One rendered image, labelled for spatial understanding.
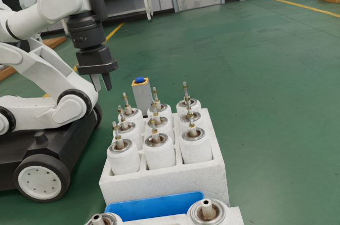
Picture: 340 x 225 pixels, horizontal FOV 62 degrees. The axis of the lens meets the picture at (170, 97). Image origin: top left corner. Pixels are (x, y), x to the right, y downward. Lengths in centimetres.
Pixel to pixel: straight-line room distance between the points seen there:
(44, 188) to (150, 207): 48
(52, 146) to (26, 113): 23
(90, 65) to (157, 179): 39
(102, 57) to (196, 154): 40
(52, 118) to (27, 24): 52
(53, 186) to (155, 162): 47
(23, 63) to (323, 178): 117
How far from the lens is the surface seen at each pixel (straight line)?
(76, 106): 120
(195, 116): 100
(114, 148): 93
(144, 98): 125
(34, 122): 136
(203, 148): 88
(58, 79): 123
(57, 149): 119
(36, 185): 124
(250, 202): 102
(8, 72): 369
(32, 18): 84
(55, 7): 77
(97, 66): 79
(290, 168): 115
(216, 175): 90
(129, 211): 94
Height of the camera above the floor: 72
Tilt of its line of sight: 23 degrees down
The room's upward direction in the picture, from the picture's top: 11 degrees counter-clockwise
